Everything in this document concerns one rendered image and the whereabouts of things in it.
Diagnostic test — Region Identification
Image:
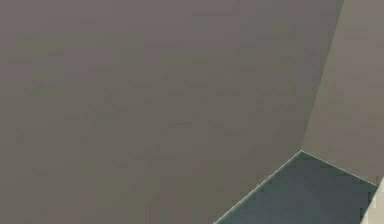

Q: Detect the cream white furniture block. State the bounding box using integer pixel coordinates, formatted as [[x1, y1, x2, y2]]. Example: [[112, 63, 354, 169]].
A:
[[360, 177, 384, 224]]

